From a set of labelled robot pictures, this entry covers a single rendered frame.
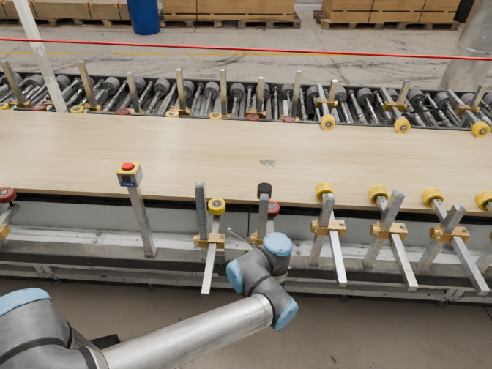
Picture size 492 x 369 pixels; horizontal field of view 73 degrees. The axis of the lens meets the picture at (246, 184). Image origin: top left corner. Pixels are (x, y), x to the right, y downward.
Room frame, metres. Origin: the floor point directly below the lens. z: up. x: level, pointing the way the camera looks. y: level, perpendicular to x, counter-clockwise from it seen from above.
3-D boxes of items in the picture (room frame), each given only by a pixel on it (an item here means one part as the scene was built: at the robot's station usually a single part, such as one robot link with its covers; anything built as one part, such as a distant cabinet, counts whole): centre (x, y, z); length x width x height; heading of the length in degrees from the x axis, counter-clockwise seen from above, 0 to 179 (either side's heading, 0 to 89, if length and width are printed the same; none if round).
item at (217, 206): (1.10, 0.13, 0.85); 0.08 x 0.08 x 0.11
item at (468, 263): (0.90, -0.86, 0.95); 0.50 x 0.04 x 0.04; 178
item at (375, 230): (0.93, -0.60, 0.95); 0.14 x 0.06 x 0.05; 88
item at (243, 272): (0.58, -0.02, 1.14); 0.12 x 0.12 x 0.09; 38
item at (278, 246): (0.65, -0.10, 1.14); 0.10 x 0.09 x 0.12; 128
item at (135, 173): (0.96, 0.44, 1.18); 0.07 x 0.07 x 0.08; 88
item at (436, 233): (0.92, -0.85, 0.95); 0.14 x 0.06 x 0.05; 88
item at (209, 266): (0.90, 0.14, 0.82); 0.44 x 0.03 x 0.04; 178
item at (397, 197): (0.93, -0.57, 0.93); 0.04 x 0.04 x 0.48; 88
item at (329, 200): (0.94, -0.32, 0.89); 0.04 x 0.04 x 0.48; 88
